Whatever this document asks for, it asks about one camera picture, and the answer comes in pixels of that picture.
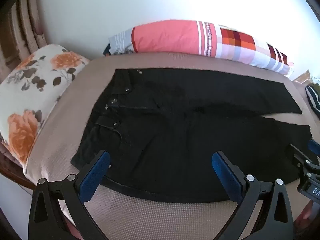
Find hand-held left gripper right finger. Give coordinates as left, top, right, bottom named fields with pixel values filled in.
left=211, top=151, right=295, bottom=240

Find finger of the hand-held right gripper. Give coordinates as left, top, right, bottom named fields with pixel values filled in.
left=308, top=139, right=320, bottom=157
left=289, top=144, right=320, bottom=173

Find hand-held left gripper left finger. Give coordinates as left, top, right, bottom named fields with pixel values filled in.
left=28, top=150, right=111, bottom=240

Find black pants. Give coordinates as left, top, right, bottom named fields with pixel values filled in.
left=70, top=68, right=313, bottom=204

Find person's right hand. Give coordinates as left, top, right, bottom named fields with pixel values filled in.
left=299, top=202, right=314, bottom=228

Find dark striped cloth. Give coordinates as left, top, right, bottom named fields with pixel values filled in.
left=305, top=84, right=320, bottom=118

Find pink bed sheet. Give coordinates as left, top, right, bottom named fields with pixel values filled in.
left=58, top=200, right=78, bottom=236

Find beige bed cover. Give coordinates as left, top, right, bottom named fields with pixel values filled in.
left=24, top=51, right=320, bottom=240

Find floral pillow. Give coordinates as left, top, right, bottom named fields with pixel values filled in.
left=0, top=44, right=90, bottom=168

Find pink plaid pillow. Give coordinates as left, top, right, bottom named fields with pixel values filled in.
left=104, top=19, right=295, bottom=78

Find dark wooden bed frame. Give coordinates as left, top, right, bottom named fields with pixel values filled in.
left=0, top=152, right=35, bottom=191

